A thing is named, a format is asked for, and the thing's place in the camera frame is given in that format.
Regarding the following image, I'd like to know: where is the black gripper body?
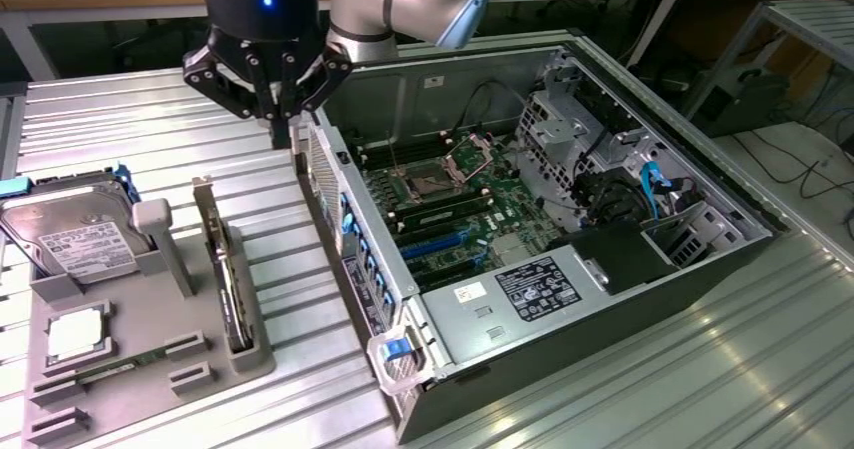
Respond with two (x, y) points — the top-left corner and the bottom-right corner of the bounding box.
(199, 0), (321, 73)

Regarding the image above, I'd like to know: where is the graphics card with metal bracket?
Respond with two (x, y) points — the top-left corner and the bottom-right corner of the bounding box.
(191, 175), (259, 355)

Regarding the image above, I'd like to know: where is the CPU socket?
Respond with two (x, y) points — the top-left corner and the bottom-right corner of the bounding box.
(392, 163), (461, 204)

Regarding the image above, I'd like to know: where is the metal socket cover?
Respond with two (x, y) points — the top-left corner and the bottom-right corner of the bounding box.
(443, 133), (499, 180)

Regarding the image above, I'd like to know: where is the installed green RAM stick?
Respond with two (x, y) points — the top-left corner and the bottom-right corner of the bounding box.
(396, 196), (495, 230)

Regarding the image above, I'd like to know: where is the blue expansion slot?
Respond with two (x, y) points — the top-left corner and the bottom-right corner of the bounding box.
(397, 231), (469, 261)

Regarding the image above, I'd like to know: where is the green motherboard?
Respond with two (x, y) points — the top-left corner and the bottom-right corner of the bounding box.
(356, 128), (575, 290)

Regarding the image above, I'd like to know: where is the perforated metal disk bay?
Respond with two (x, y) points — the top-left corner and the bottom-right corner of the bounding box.
(516, 88), (602, 230)

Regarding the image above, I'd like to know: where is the grey parts rack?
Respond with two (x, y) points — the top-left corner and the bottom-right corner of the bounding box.
(22, 198), (279, 448)

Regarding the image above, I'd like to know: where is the silver power supply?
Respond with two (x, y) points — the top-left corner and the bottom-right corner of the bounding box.
(419, 246), (612, 365)

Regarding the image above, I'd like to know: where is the silver CPU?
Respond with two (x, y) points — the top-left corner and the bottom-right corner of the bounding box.
(44, 313), (108, 360)

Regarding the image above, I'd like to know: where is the black plastic shroud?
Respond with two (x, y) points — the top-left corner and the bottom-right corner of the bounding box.
(546, 218), (679, 298)

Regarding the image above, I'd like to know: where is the black box device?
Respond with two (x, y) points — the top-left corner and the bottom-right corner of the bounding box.
(706, 66), (792, 138)

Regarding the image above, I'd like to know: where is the silver disk bay tray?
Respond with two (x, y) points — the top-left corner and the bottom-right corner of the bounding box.
(639, 201), (766, 270)

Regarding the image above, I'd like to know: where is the open black PC case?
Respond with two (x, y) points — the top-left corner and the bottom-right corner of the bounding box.
(291, 28), (792, 445)

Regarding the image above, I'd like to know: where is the grey metal slat table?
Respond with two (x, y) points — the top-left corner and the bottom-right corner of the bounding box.
(679, 0), (854, 120)

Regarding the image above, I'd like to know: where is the hard disk with blue bracket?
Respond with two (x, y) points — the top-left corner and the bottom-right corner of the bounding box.
(0, 165), (156, 285)

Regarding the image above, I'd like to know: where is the black wire bundle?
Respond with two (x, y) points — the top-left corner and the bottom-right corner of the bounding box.
(572, 171), (652, 230)

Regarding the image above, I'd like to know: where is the blue disk wire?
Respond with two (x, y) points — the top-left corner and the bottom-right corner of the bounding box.
(638, 161), (672, 220)

